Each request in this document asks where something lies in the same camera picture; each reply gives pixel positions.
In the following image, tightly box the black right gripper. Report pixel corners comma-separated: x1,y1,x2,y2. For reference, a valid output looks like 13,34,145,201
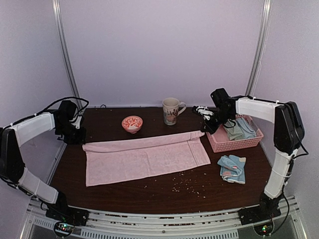
201,108,234,134

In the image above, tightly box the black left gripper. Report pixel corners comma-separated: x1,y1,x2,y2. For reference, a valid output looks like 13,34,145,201
55,121,86,144

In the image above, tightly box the large pink towel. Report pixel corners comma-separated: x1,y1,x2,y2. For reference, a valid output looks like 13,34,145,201
83,131,210,187

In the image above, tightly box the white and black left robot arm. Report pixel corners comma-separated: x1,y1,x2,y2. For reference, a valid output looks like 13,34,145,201
0,97,86,221

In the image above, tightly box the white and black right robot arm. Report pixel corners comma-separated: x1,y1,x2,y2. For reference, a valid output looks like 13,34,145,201
192,88,305,220

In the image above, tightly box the grey-green folded towel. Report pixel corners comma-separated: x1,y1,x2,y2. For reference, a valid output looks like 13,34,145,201
223,125,244,141

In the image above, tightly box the light blue folded towel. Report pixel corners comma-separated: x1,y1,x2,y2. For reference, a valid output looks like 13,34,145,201
236,117,257,139

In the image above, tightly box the pink perforated plastic basket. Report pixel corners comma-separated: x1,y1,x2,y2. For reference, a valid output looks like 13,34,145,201
206,115,264,153

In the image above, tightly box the white mug with coral pattern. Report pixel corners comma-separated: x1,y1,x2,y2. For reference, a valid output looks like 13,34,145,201
162,98,186,125

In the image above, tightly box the blue patterned crumpled cloth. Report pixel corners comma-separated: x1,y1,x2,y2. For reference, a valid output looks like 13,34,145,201
217,155,246,184

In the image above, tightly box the red and white patterned bowl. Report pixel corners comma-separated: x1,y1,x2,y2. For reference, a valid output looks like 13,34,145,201
122,116,143,134

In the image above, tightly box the left round circuit board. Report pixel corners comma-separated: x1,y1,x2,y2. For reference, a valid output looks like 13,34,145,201
53,221,75,238

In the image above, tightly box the round circuit board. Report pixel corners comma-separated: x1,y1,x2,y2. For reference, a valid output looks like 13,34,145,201
253,222,274,237
53,221,75,238

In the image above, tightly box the right round circuit board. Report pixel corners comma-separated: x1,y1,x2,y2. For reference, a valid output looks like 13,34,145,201
253,222,274,237

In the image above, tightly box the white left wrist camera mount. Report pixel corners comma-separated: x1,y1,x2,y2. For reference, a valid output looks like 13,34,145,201
71,115,83,129

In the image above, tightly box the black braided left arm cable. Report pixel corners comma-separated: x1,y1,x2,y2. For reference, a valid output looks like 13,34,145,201
32,96,90,120

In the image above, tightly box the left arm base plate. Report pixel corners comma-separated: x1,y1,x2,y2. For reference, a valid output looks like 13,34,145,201
45,207,89,226

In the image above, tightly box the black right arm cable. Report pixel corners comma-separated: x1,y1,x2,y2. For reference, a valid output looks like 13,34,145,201
270,119,310,235

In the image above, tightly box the aluminium right corner post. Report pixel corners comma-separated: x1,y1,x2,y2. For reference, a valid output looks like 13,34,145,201
245,0,273,96

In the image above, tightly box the aluminium corner post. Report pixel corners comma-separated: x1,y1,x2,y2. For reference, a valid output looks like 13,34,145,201
245,0,273,96
52,0,80,98

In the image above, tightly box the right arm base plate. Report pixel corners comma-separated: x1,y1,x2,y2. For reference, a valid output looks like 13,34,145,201
238,206,281,226

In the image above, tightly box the aluminium front rail frame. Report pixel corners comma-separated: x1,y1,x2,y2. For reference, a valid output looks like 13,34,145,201
19,197,309,239

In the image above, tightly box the aluminium left corner post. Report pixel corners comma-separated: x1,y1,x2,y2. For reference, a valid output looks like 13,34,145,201
52,0,80,98

